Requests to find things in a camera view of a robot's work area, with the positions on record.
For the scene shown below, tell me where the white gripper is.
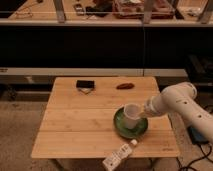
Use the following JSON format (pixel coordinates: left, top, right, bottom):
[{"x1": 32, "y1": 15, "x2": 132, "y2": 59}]
[{"x1": 138, "y1": 96, "x2": 164, "y2": 118}]

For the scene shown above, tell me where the white ceramic cup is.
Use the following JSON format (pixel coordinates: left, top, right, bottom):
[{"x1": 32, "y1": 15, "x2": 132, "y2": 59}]
[{"x1": 124, "y1": 103, "x2": 141, "y2": 129}]

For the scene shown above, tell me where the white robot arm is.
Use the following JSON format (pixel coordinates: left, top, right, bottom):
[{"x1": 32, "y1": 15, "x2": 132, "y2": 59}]
[{"x1": 142, "y1": 82, "x2": 213, "y2": 143}]

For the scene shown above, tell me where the green ceramic bowl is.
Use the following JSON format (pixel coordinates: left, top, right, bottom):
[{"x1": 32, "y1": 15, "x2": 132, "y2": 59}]
[{"x1": 113, "y1": 107, "x2": 148, "y2": 139}]

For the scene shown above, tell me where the brown oval object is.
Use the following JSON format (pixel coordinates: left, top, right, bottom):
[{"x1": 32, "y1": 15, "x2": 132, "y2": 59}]
[{"x1": 116, "y1": 83, "x2": 135, "y2": 90}]

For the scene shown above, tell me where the white tube with cap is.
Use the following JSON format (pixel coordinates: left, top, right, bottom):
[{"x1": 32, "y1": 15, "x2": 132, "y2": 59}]
[{"x1": 102, "y1": 139, "x2": 138, "y2": 171}]

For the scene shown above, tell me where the blue black device on floor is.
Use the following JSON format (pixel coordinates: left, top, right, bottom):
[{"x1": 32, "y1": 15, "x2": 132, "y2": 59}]
[{"x1": 187, "y1": 126, "x2": 209, "y2": 145}]

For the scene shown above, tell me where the wooden folding table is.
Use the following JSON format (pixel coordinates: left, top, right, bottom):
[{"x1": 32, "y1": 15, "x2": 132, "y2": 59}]
[{"x1": 31, "y1": 76, "x2": 181, "y2": 160}]

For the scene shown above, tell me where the black rectangular box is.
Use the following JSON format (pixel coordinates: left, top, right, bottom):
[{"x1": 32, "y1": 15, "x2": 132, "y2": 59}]
[{"x1": 76, "y1": 80, "x2": 95, "y2": 94}]

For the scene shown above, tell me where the black equipment right background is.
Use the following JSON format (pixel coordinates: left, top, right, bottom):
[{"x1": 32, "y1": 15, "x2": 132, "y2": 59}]
[{"x1": 185, "y1": 55, "x2": 213, "y2": 83}]

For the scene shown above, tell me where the long shelf bench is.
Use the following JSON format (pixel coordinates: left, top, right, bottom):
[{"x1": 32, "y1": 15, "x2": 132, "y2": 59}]
[{"x1": 0, "y1": 0, "x2": 213, "y2": 27}]

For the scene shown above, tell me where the red tray on shelf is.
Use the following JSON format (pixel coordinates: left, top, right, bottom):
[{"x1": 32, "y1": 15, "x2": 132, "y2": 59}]
[{"x1": 113, "y1": 0, "x2": 175, "y2": 19}]

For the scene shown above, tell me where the black remote on shelf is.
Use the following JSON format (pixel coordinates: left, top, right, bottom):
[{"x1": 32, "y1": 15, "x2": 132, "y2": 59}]
[{"x1": 73, "y1": 3, "x2": 85, "y2": 16}]

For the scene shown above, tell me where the black cable on floor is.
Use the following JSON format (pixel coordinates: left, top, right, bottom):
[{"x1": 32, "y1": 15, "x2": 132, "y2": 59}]
[{"x1": 175, "y1": 142, "x2": 213, "y2": 171}]

